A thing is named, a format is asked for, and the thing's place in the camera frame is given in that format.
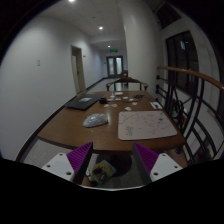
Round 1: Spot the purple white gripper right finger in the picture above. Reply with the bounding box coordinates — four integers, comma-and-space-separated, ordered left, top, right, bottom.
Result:
132, 143, 182, 185

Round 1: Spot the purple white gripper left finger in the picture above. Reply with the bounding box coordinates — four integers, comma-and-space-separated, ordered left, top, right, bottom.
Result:
42, 142, 93, 185

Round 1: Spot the green circuit board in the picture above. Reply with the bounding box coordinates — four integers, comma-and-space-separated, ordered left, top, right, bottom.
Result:
90, 160, 117, 185

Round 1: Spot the white card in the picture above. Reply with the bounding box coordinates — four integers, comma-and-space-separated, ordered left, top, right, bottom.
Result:
150, 102, 162, 110

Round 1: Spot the black laptop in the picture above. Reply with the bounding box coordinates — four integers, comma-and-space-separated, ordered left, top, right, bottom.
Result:
65, 94, 103, 110

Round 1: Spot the small black box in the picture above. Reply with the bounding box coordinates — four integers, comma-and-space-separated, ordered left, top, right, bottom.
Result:
99, 97, 107, 104

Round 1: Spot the wooden chair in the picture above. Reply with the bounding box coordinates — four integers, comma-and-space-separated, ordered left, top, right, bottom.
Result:
106, 77, 148, 91

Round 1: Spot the wooden stair handrail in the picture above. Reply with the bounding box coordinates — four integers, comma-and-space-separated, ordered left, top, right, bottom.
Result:
157, 66, 224, 91

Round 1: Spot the double glass door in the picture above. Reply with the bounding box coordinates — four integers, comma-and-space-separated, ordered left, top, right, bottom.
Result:
106, 56, 123, 77

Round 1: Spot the side door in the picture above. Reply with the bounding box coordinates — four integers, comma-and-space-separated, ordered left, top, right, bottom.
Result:
71, 46, 86, 94

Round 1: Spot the dark window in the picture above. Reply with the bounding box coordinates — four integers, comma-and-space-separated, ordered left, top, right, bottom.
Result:
166, 31, 199, 94

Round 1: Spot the green exit sign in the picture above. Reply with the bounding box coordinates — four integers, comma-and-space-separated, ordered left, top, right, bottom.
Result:
110, 49, 118, 53

